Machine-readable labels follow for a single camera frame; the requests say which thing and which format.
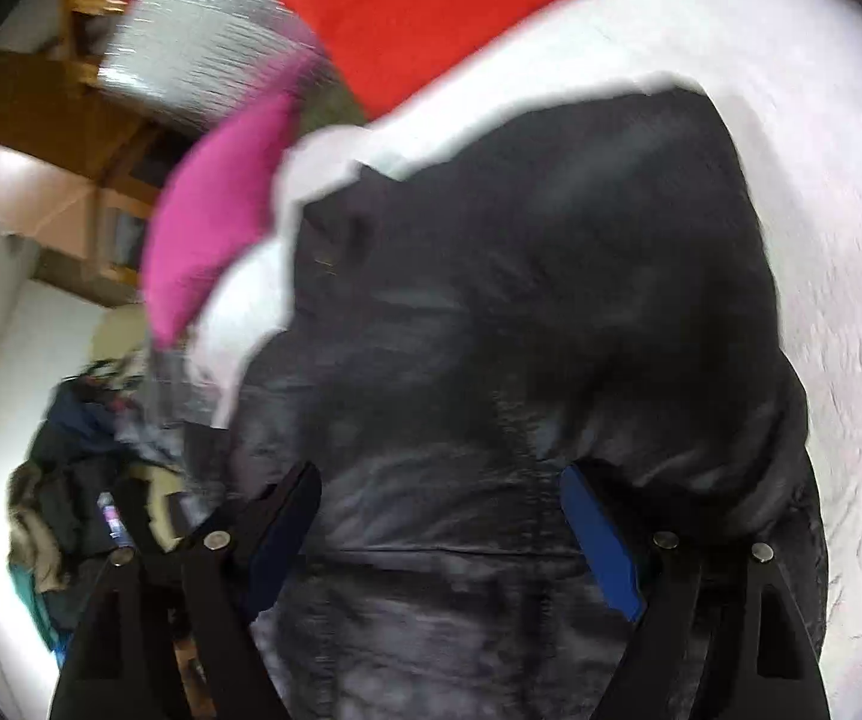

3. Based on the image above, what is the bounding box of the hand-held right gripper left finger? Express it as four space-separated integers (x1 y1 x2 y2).
44 461 323 720

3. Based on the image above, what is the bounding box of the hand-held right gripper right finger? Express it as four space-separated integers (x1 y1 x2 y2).
558 463 833 720

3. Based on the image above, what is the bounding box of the black knit sweater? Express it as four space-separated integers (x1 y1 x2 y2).
183 86 829 720

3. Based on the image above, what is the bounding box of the grey cloth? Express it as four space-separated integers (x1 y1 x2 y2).
116 349 233 485

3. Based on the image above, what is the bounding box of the dark jacket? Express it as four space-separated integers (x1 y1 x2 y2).
29 379 151 548

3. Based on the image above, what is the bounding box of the olive cloth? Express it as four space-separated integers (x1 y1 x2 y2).
8 461 72 593

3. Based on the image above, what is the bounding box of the teal cloth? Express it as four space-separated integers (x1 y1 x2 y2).
14 568 72 665

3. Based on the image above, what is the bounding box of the cream cloth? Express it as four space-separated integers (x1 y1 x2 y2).
92 306 153 385

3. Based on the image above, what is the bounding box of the pink pillow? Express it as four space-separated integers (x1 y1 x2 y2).
140 52 319 350

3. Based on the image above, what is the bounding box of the wooden cabinet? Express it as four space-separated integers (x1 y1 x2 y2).
0 52 177 308

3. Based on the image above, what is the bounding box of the white fleece blanket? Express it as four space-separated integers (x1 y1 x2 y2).
191 0 862 720

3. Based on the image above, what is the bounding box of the silver foil insulation panel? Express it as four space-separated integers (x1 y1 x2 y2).
97 0 342 136

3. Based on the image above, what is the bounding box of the red pillow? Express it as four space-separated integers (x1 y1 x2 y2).
281 0 600 121

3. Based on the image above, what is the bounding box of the wooden railing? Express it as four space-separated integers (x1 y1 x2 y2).
56 0 132 87

